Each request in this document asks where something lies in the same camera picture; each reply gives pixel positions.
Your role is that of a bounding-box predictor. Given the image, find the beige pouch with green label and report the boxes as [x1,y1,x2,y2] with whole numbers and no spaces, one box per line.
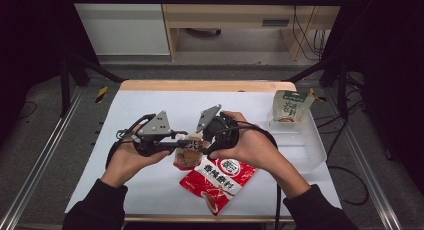
[272,89,316,124]

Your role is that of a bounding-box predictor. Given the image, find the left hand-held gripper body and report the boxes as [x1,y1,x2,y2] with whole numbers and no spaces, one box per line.
[115,110,179,158]

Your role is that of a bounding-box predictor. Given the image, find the chair base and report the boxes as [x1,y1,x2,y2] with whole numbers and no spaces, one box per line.
[184,27,223,37]

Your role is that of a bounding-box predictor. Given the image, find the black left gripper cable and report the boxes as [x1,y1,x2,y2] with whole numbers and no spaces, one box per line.
[105,113,158,169]

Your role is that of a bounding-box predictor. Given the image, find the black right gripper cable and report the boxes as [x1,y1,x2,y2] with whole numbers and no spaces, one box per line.
[213,121,283,230]

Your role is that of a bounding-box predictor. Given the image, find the metal floor rail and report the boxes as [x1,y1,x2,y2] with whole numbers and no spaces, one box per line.
[0,85,86,230]
[323,86,405,230]

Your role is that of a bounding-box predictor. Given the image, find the person's right hand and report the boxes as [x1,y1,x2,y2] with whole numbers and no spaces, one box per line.
[208,110,283,173]

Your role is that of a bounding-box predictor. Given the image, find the thin black floor cable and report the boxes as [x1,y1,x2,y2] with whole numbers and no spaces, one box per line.
[18,101,38,121]

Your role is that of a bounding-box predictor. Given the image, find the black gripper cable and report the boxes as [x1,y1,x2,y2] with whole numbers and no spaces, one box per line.
[213,121,283,230]
[105,113,158,169]

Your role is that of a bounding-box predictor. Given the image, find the black horizontal frame bar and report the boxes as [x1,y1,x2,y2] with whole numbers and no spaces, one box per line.
[66,0,347,6]

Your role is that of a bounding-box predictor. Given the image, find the black metal stand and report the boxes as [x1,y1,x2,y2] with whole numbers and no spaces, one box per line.
[285,54,352,122]
[59,51,125,118]

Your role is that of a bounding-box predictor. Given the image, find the wooden desk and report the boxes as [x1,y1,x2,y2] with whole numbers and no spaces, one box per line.
[159,0,348,62]

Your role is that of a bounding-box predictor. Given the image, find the red seasoning pouch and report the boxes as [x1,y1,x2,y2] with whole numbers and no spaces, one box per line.
[179,157,258,217]

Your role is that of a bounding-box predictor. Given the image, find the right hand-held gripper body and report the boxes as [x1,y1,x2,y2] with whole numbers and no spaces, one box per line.
[196,104,240,150]

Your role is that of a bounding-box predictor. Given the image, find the clear plastic container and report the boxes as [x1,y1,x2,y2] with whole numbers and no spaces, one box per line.
[266,99,328,174]

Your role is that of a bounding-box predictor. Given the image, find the white cabinet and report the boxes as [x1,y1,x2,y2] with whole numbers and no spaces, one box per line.
[68,0,171,56]

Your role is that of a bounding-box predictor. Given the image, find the black hanging desk cables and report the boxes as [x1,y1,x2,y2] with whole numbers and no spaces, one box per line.
[291,4,327,62]

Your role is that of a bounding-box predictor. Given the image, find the person's left hand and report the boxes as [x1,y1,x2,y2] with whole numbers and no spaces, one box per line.
[100,140,172,188]

